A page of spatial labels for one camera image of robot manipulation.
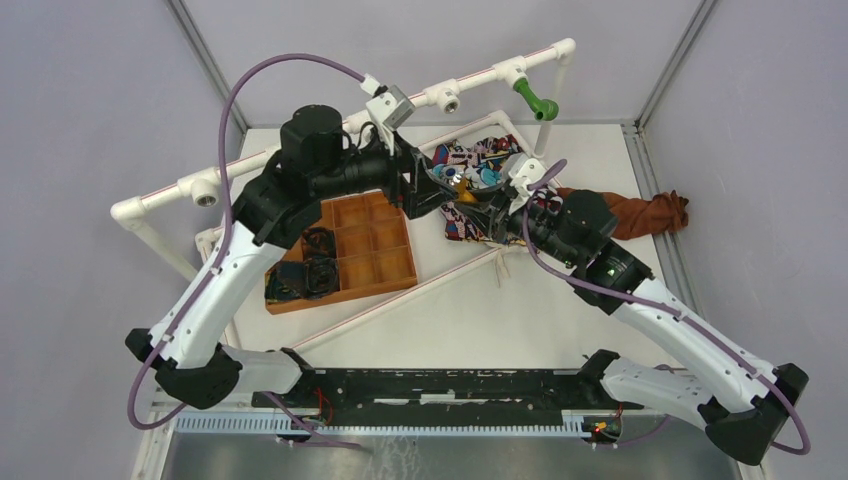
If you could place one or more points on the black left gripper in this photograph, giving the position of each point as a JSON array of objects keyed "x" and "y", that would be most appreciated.
[{"x": 408, "y": 160}]

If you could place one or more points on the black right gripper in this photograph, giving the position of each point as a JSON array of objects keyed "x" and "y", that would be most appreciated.
[{"x": 491, "y": 221}]

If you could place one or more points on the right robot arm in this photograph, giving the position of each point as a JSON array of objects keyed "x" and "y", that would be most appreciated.
[{"x": 740, "y": 401}]

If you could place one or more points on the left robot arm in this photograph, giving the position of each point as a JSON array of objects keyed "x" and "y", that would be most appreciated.
[{"x": 190, "y": 363}]

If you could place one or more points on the green plastic water faucet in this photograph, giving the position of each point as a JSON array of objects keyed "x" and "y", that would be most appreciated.
[{"x": 543, "y": 109}]

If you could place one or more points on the comic print cloth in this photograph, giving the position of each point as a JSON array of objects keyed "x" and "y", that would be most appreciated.
[{"x": 483, "y": 163}]

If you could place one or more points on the wooden compartment tray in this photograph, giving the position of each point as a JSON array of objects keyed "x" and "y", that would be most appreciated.
[{"x": 374, "y": 255}]

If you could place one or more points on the dark patterned rolled cloth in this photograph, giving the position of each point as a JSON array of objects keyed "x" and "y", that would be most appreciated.
[{"x": 310, "y": 280}]

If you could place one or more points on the brown cloth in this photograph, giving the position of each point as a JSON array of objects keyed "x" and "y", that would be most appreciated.
[{"x": 663, "y": 213}]

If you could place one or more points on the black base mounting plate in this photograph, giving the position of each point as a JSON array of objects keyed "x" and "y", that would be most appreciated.
[{"x": 447, "y": 398}]

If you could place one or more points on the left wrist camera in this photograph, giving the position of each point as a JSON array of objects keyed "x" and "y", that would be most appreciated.
[{"x": 388, "y": 108}]

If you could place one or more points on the white pvc pipe frame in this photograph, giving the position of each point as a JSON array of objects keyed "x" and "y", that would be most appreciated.
[{"x": 278, "y": 371}]

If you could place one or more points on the white slotted cable duct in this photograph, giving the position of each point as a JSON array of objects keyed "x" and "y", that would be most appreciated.
[{"x": 277, "y": 423}]

